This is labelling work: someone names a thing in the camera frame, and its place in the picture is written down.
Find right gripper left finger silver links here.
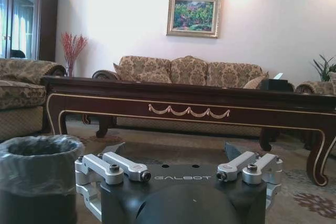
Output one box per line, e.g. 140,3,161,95
75,142,151,221

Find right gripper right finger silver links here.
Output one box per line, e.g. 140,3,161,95
216,141,284,204

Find black trash bin clear liner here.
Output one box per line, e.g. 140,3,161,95
0,134,85,224

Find beige floral throw pillow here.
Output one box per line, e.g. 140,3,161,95
243,71,270,90

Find black tissue box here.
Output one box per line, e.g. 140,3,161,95
258,72,289,91

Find dark wooden coffee table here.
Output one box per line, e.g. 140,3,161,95
41,75,336,187

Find beige floral three-seat sofa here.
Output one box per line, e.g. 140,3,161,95
91,55,296,137

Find red dried flower bouquet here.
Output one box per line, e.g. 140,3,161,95
60,31,89,77

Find green potted plant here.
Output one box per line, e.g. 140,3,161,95
312,54,336,83

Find framed landscape painting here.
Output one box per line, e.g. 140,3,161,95
166,0,222,39

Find dark wooden glass cabinet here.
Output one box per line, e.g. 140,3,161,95
0,0,61,63

